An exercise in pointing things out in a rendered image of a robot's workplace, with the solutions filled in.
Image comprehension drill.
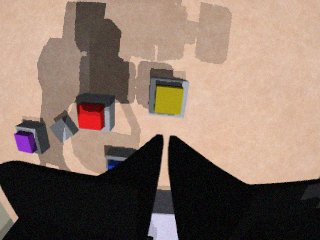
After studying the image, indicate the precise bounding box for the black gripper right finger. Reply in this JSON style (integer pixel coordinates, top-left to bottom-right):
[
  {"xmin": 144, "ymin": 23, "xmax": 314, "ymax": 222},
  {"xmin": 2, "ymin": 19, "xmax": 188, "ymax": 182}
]
[{"xmin": 167, "ymin": 136, "xmax": 320, "ymax": 240}]

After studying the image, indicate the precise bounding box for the yellow button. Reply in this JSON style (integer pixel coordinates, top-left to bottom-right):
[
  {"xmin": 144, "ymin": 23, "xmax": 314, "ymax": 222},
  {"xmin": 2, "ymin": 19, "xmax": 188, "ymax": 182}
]
[{"xmin": 149, "ymin": 76, "xmax": 189, "ymax": 119}]

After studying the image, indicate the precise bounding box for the blue button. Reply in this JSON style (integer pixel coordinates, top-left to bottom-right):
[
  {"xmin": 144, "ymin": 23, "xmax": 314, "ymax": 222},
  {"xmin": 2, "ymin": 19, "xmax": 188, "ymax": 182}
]
[{"xmin": 105, "ymin": 147, "xmax": 137, "ymax": 171}]

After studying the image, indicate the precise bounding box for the purple button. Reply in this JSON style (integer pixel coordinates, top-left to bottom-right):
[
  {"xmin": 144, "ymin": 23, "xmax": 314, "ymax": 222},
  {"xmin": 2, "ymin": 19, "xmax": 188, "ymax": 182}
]
[{"xmin": 15, "ymin": 121, "xmax": 51, "ymax": 155}]

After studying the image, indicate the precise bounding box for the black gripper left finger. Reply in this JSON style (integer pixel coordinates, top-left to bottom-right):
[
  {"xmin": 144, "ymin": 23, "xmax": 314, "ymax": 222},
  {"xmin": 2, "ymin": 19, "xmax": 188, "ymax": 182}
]
[{"xmin": 0, "ymin": 135, "xmax": 164, "ymax": 240}]

